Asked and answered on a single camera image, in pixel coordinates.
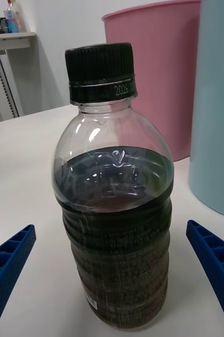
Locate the white desk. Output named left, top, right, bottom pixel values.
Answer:
left=0, top=32, right=37, bottom=122

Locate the pale blue plastic waste bin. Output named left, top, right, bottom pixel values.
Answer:
left=188, top=0, right=224, bottom=221

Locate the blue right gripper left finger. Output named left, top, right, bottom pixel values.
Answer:
left=0, top=224, right=36, bottom=337

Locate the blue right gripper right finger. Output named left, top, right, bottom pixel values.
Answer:
left=186, top=220, right=224, bottom=337

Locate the dark drink bottle black cap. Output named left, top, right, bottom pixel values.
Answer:
left=51, top=42, right=175, bottom=330

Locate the pink plastic waste bin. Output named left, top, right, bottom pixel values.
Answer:
left=101, top=0, right=202, bottom=162

